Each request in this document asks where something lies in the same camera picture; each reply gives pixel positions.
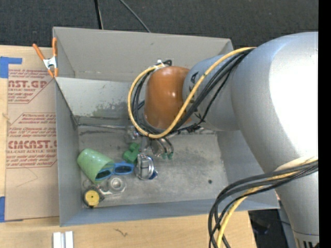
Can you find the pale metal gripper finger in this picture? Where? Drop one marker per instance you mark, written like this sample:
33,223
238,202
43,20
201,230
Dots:
133,133
144,145

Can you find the green toy block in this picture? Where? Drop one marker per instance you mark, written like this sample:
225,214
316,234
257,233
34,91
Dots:
131,154

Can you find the blue sunglasses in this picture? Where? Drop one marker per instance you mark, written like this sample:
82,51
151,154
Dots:
123,169

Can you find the silver and blue metal object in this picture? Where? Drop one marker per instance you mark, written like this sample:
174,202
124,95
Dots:
145,167

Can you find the grey metal bin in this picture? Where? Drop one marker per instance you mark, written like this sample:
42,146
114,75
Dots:
181,169

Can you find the yellow and black tape measure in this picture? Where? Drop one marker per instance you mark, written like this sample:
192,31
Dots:
91,198

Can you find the light green cup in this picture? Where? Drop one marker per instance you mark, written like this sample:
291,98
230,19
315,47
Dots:
90,161

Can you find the clear glass object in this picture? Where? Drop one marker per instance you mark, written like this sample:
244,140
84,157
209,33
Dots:
116,184

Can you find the brown cardboard board red print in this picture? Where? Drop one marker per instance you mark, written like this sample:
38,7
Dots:
31,128

